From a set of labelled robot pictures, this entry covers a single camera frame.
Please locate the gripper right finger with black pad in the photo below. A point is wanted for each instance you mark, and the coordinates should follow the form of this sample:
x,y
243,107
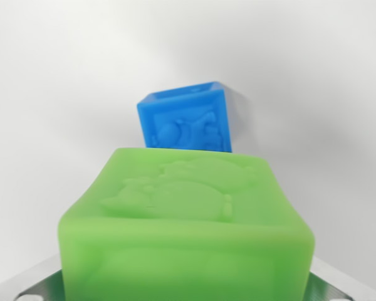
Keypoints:
x,y
341,287

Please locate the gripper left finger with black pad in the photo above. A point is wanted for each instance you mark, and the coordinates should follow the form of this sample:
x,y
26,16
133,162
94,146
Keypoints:
x,y
28,287

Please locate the green embossed soft cube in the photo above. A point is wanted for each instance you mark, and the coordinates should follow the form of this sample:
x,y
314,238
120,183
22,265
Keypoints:
x,y
185,244

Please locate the blue embossed soft cube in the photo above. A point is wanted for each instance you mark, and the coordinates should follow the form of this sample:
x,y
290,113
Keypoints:
x,y
188,122

